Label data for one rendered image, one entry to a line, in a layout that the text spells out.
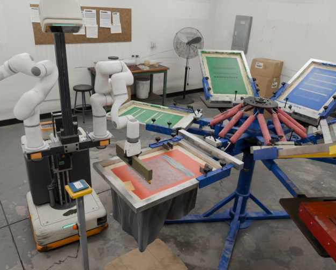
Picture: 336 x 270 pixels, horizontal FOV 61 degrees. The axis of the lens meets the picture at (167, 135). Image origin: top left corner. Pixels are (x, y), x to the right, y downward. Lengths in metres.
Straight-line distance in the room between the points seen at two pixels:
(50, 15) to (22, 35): 3.60
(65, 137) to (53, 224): 0.93
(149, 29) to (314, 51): 3.21
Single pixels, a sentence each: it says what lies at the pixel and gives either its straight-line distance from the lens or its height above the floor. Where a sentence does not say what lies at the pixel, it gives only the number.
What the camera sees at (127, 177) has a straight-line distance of 1.96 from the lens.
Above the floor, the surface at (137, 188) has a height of 0.96.
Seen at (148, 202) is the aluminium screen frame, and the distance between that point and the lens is 1.69.
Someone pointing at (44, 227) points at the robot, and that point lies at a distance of 2.71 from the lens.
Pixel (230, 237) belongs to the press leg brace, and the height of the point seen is 0.07.
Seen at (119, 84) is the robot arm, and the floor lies 1.58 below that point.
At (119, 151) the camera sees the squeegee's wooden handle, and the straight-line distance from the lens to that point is 1.95.
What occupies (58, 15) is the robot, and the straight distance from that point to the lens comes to 1.73.
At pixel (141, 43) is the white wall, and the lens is 6.18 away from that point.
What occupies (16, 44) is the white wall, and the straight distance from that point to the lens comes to 5.31.
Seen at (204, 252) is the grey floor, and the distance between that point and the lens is 2.82.
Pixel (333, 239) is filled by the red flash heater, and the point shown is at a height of 1.10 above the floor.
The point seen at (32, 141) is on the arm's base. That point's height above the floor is 1.20.
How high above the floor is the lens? 2.03
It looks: 25 degrees down
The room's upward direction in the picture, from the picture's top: 4 degrees clockwise
